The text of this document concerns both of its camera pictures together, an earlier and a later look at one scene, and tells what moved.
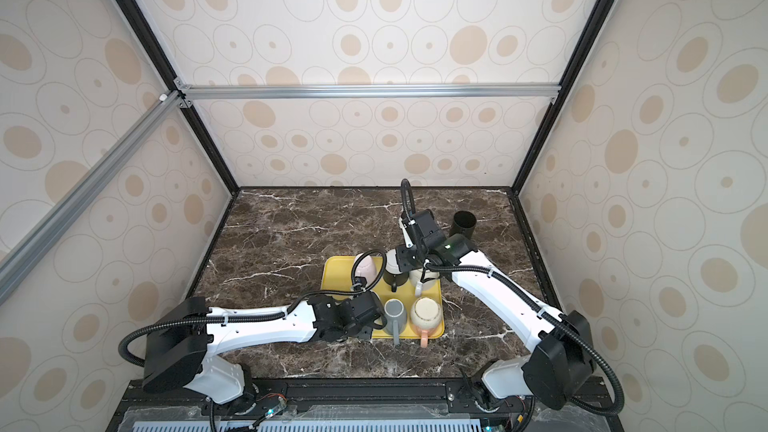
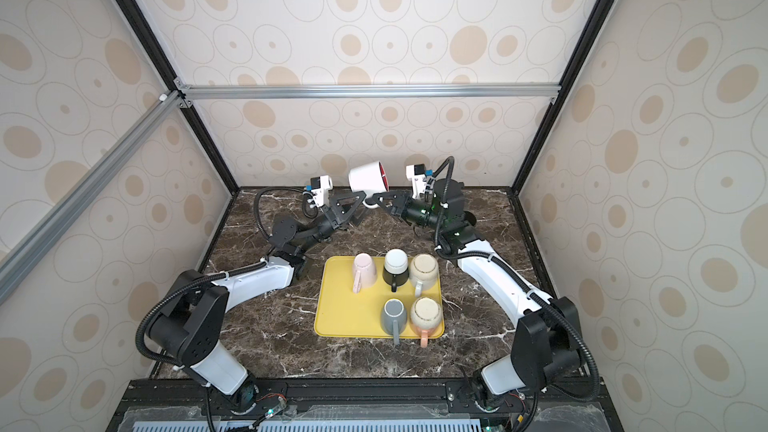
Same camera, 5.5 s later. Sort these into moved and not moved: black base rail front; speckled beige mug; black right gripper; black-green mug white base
Moved: black right gripper
Not moved: black-green mug white base; black base rail front; speckled beige mug
